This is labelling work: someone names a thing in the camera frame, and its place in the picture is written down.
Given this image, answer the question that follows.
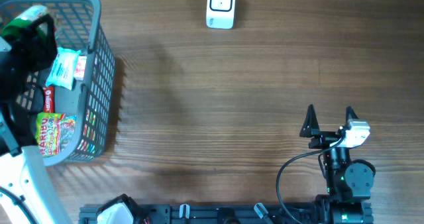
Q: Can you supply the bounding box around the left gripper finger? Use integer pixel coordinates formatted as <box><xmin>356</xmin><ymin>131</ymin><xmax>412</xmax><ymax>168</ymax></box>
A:
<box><xmin>28</xmin><ymin>14</ymin><xmax>57</xmax><ymax>58</ymax></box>
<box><xmin>1</xmin><ymin>34</ymin><xmax>27</xmax><ymax>52</ymax></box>

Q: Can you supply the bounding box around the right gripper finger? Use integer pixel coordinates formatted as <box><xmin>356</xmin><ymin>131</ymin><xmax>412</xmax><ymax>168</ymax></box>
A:
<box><xmin>299</xmin><ymin>104</ymin><xmax>320</xmax><ymax>138</ymax></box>
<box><xmin>345</xmin><ymin>106</ymin><xmax>359</xmax><ymax>123</ymax></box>

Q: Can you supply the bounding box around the white barcode scanner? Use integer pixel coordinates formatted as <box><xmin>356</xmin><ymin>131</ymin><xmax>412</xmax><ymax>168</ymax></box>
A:
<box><xmin>205</xmin><ymin>0</ymin><xmax>236</xmax><ymax>29</ymax></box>

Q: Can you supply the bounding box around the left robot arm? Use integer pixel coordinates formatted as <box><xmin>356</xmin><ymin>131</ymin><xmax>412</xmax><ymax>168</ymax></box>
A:
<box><xmin>1</xmin><ymin>14</ymin><xmax>72</xmax><ymax>223</ymax></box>

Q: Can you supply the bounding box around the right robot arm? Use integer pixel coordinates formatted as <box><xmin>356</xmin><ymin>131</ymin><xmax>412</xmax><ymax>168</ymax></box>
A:
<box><xmin>299</xmin><ymin>104</ymin><xmax>376</xmax><ymax>224</ymax></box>

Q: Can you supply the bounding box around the teal tissue packet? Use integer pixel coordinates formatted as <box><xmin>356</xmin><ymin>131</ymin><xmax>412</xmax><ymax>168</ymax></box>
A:
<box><xmin>45</xmin><ymin>47</ymin><xmax>81</xmax><ymax>90</ymax></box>

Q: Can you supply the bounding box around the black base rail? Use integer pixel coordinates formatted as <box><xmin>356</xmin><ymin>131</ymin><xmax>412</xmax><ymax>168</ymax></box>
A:
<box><xmin>78</xmin><ymin>202</ymin><xmax>374</xmax><ymax>224</ymax></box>

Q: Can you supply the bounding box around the grey plastic shopping basket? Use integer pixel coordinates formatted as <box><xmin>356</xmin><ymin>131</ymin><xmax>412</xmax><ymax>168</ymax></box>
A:
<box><xmin>1</xmin><ymin>0</ymin><xmax>116</xmax><ymax>166</ymax></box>

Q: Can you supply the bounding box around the small red white candy pack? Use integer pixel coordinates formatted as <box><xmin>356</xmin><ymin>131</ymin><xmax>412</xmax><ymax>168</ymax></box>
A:
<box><xmin>74</xmin><ymin>56</ymin><xmax>87</xmax><ymax>81</ymax></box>

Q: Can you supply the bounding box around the Haribo gummy bag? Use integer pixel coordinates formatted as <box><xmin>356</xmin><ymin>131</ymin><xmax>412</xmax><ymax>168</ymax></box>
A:
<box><xmin>35</xmin><ymin>113</ymin><xmax>76</xmax><ymax>158</ymax></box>

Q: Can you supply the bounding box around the green lid jar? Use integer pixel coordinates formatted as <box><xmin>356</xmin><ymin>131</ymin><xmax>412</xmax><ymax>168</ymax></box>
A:
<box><xmin>1</xmin><ymin>5</ymin><xmax>58</xmax><ymax>39</ymax></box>

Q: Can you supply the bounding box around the red snack stick packet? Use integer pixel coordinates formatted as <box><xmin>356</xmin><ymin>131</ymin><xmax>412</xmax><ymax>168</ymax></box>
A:
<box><xmin>42</xmin><ymin>86</ymin><xmax>55</xmax><ymax>113</ymax></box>

